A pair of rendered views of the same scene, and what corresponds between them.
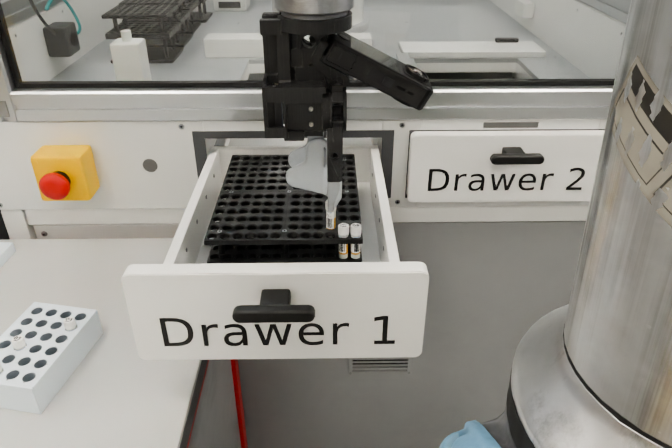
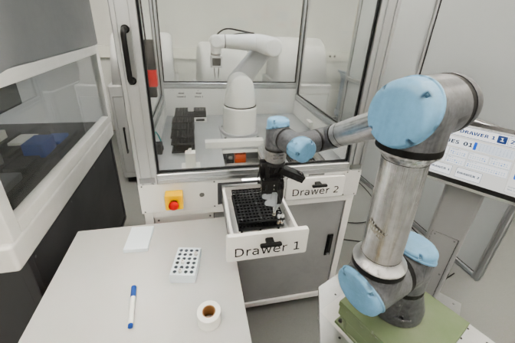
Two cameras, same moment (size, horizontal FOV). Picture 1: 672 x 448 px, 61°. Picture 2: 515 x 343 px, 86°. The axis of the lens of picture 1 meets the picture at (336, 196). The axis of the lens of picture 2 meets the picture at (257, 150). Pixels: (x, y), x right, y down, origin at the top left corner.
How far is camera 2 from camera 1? 49 cm
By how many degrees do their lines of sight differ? 12
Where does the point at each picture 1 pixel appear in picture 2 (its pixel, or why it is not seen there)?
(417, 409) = (285, 269)
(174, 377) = (231, 266)
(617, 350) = (371, 252)
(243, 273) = (260, 233)
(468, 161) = (304, 186)
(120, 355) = (211, 262)
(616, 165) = (369, 228)
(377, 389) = (272, 263)
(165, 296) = (237, 243)
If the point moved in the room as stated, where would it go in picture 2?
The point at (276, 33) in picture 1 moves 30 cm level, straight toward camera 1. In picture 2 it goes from (266, 167) to (304, 223)
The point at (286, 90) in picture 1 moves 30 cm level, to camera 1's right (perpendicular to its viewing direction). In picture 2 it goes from (268, 181) to (348, 176)
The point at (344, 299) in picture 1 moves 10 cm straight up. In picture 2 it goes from (287, 238) to (289, 214)
